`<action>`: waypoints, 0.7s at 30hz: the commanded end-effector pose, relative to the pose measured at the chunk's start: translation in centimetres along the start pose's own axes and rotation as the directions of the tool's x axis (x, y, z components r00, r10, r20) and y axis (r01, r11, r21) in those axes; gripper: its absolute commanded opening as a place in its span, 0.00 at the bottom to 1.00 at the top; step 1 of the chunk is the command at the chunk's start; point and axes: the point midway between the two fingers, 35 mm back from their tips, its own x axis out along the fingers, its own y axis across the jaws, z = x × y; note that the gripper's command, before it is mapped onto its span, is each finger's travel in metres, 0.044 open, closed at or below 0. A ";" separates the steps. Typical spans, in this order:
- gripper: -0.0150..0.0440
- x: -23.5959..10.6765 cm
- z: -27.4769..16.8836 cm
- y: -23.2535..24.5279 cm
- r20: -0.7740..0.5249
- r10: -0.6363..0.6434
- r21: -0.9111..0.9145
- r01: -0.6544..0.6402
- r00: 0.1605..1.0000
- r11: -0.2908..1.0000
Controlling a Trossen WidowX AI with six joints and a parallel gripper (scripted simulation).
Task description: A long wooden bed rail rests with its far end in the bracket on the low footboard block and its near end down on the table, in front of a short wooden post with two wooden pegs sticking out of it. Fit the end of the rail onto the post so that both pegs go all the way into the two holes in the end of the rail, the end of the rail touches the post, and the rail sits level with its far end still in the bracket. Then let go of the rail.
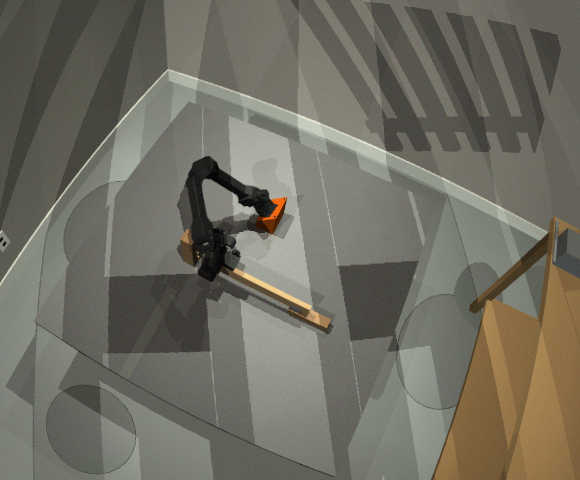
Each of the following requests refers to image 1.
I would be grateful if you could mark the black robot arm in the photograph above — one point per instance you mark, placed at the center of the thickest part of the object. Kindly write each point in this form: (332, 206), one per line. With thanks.
(202, 229)

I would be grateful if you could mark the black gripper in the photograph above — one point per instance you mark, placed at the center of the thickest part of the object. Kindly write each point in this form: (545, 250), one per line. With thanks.
(229, 241)

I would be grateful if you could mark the long wooden rail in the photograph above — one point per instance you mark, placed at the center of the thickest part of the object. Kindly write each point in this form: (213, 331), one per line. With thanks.
(263, 288)

